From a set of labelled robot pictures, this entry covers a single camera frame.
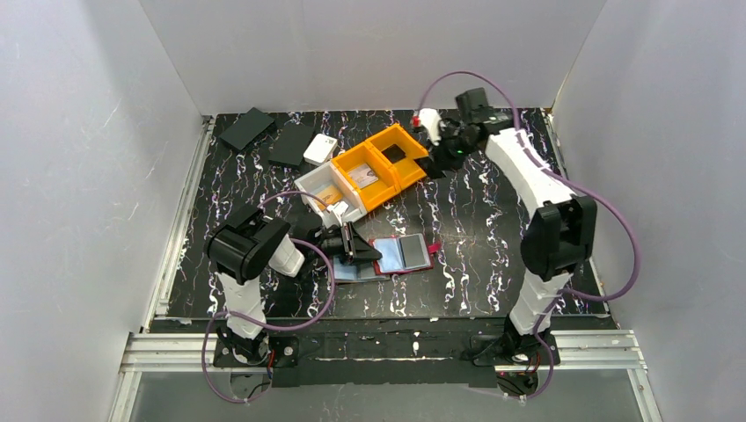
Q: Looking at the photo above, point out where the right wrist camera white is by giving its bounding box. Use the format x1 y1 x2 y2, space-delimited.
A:
412 108 442 146

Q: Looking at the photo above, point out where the black flat box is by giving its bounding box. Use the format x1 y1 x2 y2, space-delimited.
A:
218 107 275 152
268 123 316 170

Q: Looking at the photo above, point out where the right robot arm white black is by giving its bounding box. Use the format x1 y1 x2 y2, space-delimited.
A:
413 88 597 336

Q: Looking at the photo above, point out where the white small box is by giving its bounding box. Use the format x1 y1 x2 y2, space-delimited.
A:
303 134 339 166

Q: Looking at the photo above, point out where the grey card holder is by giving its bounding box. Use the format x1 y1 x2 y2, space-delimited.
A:
333 258 391 284

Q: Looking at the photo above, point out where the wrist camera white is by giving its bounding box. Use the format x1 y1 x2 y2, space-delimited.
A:
412 108 442 146
325 200 349 221

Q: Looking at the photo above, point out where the red leather card holder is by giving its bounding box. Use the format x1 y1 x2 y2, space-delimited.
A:
371 233 441 275

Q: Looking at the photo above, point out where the orange bin middle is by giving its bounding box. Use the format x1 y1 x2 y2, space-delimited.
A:
332 142 401 211

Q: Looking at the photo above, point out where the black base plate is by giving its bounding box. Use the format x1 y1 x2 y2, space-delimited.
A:
209 316 560 388

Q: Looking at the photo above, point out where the orange bin right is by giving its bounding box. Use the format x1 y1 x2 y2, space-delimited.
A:
366 124 428 190

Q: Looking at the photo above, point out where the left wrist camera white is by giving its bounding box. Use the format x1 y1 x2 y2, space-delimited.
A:
325 200 349 221

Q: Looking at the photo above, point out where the black flat box right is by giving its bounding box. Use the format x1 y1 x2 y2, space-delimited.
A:
268 123 316 170

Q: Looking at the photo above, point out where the id card in bin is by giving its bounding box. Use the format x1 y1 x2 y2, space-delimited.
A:
347 164 378 189

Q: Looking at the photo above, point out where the orange bin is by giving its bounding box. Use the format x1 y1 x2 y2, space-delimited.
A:
332 142 401 211
366 124 428 190

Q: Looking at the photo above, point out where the black card in bin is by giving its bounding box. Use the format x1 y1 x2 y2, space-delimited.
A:
382 144 406 164

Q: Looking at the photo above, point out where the orange card in bin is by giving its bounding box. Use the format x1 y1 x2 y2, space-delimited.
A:
314 185 344 209

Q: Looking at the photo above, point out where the black flat box left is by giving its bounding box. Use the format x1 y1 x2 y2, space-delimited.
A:
218 107 275 152

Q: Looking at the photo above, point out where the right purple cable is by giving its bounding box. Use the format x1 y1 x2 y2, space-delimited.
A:
417 70 643 400

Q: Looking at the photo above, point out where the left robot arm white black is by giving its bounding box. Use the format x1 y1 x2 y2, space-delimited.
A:
204 204 382 341

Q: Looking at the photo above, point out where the aluminium rail frame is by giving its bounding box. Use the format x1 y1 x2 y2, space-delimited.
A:
108 116 662 421

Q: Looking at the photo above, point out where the white plastic bin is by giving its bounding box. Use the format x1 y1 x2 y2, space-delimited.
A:
295 162 368 228

